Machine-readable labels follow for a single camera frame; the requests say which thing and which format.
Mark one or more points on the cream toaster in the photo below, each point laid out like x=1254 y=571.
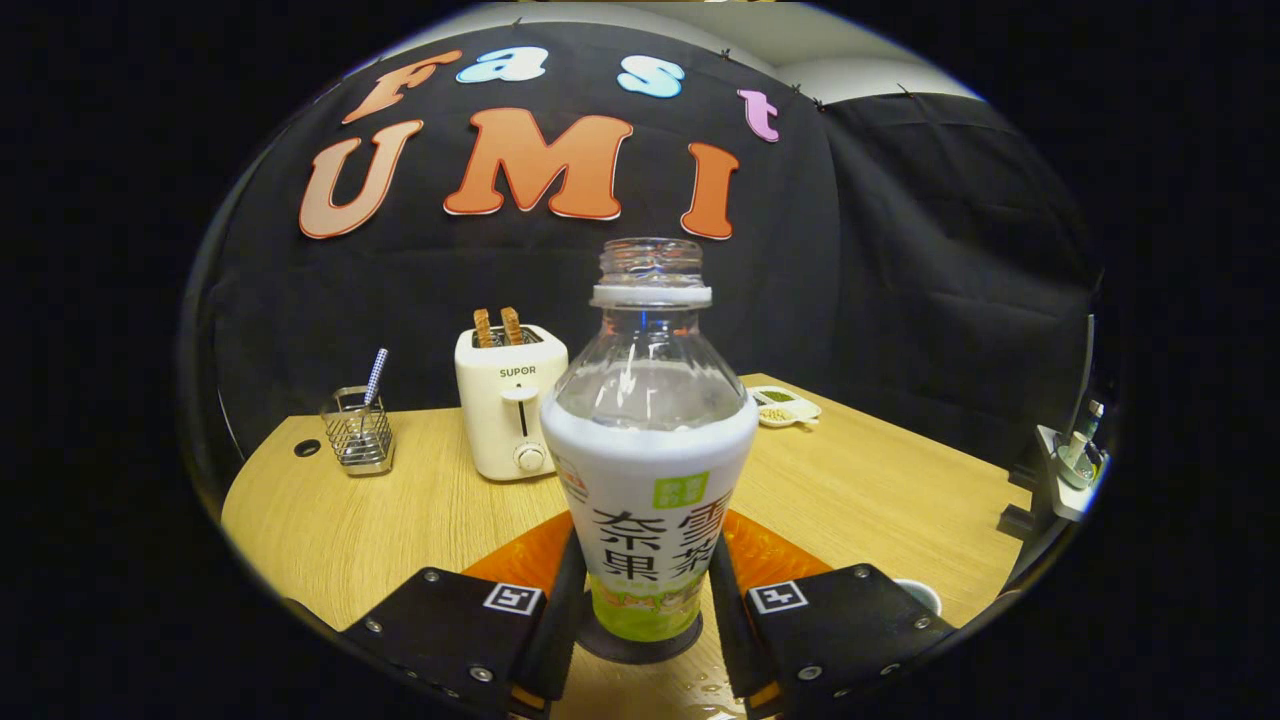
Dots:
x=505 y=420

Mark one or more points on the clear juice bottle white label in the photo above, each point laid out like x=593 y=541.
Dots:
x=648 y=470

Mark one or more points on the white divided snack dish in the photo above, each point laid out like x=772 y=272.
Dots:
x=785 y=405

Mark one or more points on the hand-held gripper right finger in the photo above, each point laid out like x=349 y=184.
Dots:
x=850 y=625

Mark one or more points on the brown toast slice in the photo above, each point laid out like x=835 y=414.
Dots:
x=511 y=326
x=484 y=328

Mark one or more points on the striped straw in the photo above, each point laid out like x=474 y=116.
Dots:
x=375 y=375

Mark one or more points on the white cup blue inside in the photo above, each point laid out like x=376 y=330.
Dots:
x=922 y=592

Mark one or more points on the wooden table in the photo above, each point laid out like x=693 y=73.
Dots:
x=400 y=520

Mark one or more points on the black backdrop cloth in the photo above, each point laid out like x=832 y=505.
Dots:
x=900 y=250

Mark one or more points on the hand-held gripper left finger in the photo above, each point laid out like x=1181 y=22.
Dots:
x=450 y=625

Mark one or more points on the grey stand with device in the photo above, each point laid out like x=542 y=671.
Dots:
x=1065 y=490

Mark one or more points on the round dark brown coaster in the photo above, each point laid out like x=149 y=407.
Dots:
x=640 y=652

